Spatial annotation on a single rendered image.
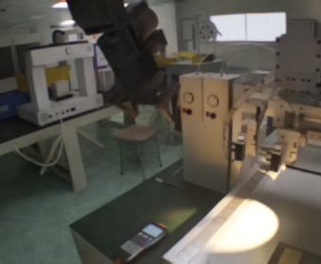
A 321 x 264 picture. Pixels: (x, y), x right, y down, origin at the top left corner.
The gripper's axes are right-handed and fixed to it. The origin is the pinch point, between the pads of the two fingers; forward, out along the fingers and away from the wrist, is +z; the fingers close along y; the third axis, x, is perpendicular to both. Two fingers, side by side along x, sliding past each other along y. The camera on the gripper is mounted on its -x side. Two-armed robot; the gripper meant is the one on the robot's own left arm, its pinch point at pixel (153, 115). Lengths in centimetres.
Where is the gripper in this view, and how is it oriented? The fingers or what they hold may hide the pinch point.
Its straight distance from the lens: 53.4
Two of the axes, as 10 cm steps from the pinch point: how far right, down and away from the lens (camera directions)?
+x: -4.6, 7.4, -4.8
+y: -8.2, -1.5, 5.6
